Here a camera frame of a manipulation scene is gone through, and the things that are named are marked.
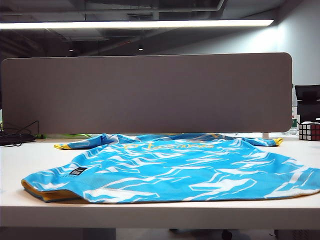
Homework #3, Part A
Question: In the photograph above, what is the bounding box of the blue white soccer jersey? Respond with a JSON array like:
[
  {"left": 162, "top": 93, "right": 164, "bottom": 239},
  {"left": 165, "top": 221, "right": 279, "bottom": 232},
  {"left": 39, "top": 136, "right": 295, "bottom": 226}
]
[{"left": 21, "top": 133, "right": 320, "bottom": 204}]

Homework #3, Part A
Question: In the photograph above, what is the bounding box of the black office chair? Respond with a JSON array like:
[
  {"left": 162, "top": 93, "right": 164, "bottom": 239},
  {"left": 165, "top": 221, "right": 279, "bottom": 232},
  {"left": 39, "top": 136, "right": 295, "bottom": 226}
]
[{"left": 294, "top": 84, "right": 320, "bottom": 124}]

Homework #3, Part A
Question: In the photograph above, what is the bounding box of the Rubik's cube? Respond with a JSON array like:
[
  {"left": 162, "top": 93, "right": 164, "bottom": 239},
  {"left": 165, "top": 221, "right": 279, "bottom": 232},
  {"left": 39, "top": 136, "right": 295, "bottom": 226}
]
[{"left": 298, "top": 121, "right": 320, "bottom": 141}]

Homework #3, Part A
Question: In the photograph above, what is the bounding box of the clear bottle green label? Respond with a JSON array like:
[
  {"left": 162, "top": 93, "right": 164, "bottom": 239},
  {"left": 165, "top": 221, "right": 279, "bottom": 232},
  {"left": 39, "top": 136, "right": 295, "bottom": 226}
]
[{"left": 290, "top": 84, "right": 301, "bottom": 137}]

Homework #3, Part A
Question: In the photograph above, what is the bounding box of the long ceiling light strip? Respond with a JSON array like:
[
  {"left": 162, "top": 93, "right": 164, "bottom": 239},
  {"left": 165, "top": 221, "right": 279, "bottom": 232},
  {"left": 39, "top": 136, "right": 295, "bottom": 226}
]
[{"left": 0, "top": 19, "right": 275, "bottom": 31}]

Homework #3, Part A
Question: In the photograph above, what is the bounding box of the brown desk divider panel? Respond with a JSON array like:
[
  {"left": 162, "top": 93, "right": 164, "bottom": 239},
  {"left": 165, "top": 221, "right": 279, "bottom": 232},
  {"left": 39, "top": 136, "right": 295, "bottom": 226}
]
[{"left": 0, "top": 51, "right": 293, "bottom": 136}]

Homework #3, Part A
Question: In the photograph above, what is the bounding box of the black chair base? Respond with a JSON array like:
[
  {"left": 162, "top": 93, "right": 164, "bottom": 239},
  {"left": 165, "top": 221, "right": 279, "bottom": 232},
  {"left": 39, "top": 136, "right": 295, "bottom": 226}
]
[{"left": 169, "top": 228, "right": 233, "bottom": 240}]

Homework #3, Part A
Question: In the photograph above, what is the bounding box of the black cable bundle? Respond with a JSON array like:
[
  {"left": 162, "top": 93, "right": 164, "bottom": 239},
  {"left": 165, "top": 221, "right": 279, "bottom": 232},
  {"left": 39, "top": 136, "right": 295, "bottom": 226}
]
[{"left": 0, "top": 119, "right": 40, "bottom": 148}]

